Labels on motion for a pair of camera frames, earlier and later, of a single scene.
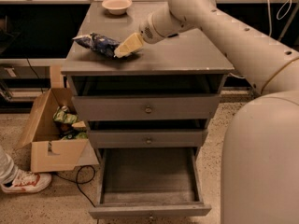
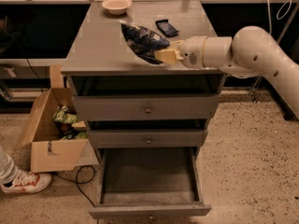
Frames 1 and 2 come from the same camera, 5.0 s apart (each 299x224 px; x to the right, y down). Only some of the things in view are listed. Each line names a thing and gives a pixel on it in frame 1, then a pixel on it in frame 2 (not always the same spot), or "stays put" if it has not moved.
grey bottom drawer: [149, 183] stays put
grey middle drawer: [149, 138] stays put
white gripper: [147, 32] -> [191, 51]
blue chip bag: [97, 43] -> [144, 42]
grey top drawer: [148, 107] stays put
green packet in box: [82, 135] stays put
